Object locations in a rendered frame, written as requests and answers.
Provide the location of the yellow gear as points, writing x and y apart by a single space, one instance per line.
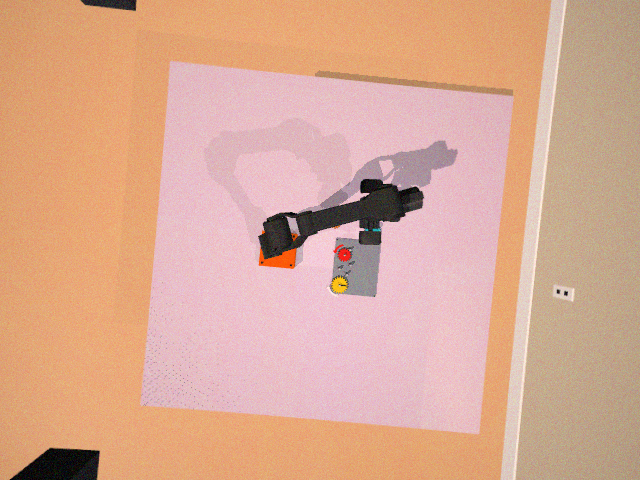
338 281

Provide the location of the red gear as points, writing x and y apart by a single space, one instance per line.
344 251

